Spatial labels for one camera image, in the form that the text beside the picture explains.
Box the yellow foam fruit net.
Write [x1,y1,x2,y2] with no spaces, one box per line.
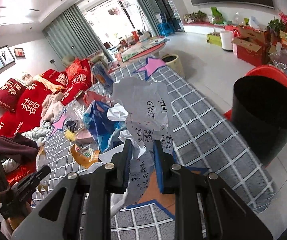
[64,129,76,141]

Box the white written paper sheet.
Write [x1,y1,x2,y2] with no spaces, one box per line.
[111,76,173,216]

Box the black trash bin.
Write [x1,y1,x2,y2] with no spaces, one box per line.
[231,76,287,166]

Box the person's left hand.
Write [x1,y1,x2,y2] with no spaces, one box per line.
[0,202,32,239]

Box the gold foil wrapper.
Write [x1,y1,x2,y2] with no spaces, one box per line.
[70,144,100,169]

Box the pink rectangular box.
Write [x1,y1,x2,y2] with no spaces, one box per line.
[75,129,94,144]

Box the grey checked star rug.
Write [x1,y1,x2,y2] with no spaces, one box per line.
[32,57,276,240]

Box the blue plastic bag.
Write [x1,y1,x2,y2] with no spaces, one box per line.
[82,101,126,153]

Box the red covered sofa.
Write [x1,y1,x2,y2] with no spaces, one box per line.
[0,58,94,188]

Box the pink fleece blanket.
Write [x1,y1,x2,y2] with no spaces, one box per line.
[41,92,64,122]

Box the tall blue white can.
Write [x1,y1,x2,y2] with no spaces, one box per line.
[92,64,114,94]

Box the red embroidered cushion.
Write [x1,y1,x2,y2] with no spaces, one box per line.
[65,59,83,81]

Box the small red framed picture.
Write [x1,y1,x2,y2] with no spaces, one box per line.
[14,48,25,57]

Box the red plastic stool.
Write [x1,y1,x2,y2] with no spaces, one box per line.
[223,64,287,120]

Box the red cardboard gift box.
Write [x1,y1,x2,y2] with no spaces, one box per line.
[231,27,271,67]

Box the round coffee table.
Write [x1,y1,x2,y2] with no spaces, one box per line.
[115,36,169,62]

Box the grey green left curtain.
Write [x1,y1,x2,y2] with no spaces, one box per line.
[42,4,105,59]

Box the white cylindrical bin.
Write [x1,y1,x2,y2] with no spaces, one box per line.
[220,30,233,51]

